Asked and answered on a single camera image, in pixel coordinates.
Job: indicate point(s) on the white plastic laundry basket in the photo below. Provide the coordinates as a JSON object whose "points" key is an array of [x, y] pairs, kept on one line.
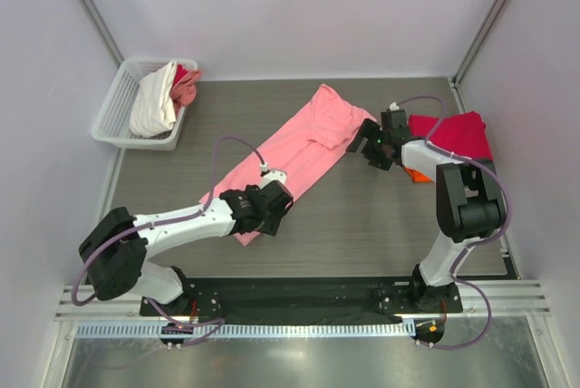
{"points": [[112, 124]]}

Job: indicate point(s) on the left aluminium frame post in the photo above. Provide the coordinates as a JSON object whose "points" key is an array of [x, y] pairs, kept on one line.
{"points": [[102, 30]]}

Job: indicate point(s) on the right aluminium frame post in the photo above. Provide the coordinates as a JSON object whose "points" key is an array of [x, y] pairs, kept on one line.
{"points": [[491, 19]]}

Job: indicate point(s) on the aluminium frame post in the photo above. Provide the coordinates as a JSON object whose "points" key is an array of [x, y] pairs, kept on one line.
{"points": [[491, 19], [102, 30]]}

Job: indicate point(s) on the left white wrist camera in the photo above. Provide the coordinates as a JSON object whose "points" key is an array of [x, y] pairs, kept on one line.
{"points": [[268, 175]]}

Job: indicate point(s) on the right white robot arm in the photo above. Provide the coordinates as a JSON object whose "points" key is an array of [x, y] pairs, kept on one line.
{"points": [[452, 152]]}

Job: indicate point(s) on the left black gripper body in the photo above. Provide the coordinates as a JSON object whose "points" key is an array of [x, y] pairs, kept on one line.
{"points": [[274, 208]]}

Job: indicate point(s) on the crimson t shirt in basket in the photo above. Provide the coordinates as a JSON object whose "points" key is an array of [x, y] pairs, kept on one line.
{"points": [[181, 74]]}

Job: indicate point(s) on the white slotted cable duct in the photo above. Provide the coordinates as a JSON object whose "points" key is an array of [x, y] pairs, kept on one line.
{"points": [[159, 330]]}

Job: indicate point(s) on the white t shirt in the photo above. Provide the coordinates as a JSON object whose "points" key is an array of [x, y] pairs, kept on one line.
{"points": [[153, 110]]}

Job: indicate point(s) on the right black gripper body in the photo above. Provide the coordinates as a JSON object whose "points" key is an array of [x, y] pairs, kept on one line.
{"points": [[369, 144]]}

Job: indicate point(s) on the aluminium front rail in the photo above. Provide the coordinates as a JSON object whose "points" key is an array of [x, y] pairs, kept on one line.
{"points": [[505, 297]]}

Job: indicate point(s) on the folded orange t shirt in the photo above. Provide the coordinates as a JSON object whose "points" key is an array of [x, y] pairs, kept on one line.
{"points": [[416, 176]]}

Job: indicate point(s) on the salmon pink t shirt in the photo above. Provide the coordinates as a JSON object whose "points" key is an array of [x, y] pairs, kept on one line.
{"points": [[185, 93]]}

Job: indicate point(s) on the folded magenta t shirt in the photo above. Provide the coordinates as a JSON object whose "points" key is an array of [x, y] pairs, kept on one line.
{"points": [[464, 135]]}

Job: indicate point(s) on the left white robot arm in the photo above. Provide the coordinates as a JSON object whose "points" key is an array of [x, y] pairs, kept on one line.
{"points": [[117, 254]]}

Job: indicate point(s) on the light pink t shirt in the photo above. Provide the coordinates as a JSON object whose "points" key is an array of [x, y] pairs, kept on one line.
{"points": [[313, 140]]}

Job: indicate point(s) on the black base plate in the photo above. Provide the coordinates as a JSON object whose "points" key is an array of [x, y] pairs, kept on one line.
{"points": [[305, 301]]}

